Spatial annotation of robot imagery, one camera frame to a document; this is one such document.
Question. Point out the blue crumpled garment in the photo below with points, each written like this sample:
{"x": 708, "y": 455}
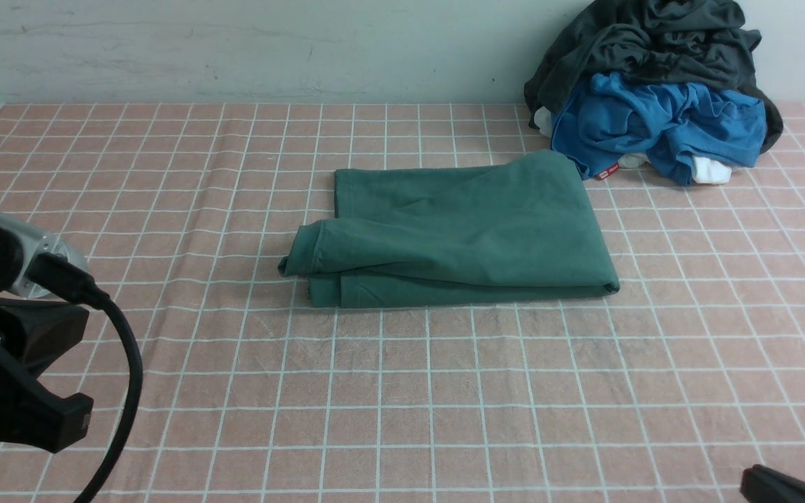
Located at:
{"x": 607, "y": 117}

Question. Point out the green long-sleeve top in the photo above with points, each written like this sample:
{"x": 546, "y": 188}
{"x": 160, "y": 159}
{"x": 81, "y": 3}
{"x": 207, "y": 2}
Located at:
{"x": 517, "y": 232}

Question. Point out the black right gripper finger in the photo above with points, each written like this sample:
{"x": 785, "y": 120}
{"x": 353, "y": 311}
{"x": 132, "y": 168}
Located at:
{"x": 760, "y": 483}

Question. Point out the dark grey crumpled garment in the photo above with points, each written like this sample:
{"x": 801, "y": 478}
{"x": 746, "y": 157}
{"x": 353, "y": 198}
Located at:
{"x": 654, "y": 42}

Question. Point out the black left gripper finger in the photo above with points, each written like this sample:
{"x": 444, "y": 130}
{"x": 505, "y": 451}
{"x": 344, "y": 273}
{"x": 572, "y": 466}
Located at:
{"x": 33, "y": 416}
{"x": 37, "y": 333}

